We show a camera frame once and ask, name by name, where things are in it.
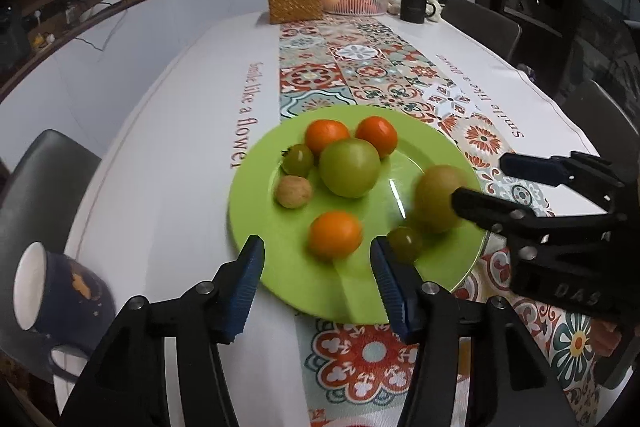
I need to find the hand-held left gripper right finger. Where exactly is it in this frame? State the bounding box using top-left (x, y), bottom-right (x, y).
top-left (369, 237), bottom-right (578, 427)

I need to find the black cable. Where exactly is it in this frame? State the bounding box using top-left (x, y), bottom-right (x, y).
top-left (75, 9), bottom-right (128, 52)

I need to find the white wire basket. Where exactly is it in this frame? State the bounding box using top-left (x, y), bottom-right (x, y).
top-left (319, 0), bottom-right (393, 16)

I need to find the woven wicker box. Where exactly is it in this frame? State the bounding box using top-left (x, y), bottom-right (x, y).
top-left (266, 0), bottom-right (321, 25)

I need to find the navy blue mug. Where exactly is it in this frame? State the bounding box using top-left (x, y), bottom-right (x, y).
top-left (13, 241), bottom-right (117, 380)

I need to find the green plate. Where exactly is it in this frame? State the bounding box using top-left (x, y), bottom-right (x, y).
top-left (227, 106), bottom-right (488, 325)

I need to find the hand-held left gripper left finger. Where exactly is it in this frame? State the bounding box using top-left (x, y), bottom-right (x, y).
top-left (59, 235), bottom-right (266, 427)

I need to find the floral patterned table runner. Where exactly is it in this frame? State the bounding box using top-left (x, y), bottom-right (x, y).
top-left (277, 14), bottom-right (626, 427)

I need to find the dark grey chair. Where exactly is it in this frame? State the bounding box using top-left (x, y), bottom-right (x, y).
top-left (0, 129), bottom-right (103, 358)
top-left (442, 0), bottom-right (522, 62)
top-left (562, 79), bottom-right (640, 168)

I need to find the white lower cabinet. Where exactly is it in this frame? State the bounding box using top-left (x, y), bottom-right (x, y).
top-left (0, 0), bottom-right (299, 158)

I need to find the black mug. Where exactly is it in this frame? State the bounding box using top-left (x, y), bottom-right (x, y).
top-left (400, 0), bottom-right (436, 24)

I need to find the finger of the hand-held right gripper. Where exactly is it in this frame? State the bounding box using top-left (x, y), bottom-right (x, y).
top-left (450, 187), bottom-right (626, 258)
top-left (500, 152), bottom-right (626, 212)

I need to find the small brown round fruit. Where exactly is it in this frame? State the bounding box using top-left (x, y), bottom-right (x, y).
top-left (275, 175), bottom-right (314, 209)

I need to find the small green tomato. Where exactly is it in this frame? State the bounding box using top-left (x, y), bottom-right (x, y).
top-left (282, 144), bottom-right (316, 175)
top-left (386, 226), bottom-right (425, 264)

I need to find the large green tomato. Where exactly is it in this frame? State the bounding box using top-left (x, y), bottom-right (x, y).
top-left (319, 138), bottom-right (382, 198)

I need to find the orange tangerine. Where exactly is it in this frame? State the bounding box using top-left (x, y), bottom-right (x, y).
top-left (305, 119), bottom-right (352, 156)
top-left (308, 211), bottom-right (364, 258)
top-left (355, 116), bottom-right (399, 158)

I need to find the green kiwi fruit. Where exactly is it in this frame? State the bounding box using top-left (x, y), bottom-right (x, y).
top-left (414, 164), bottom-right (473, 235)

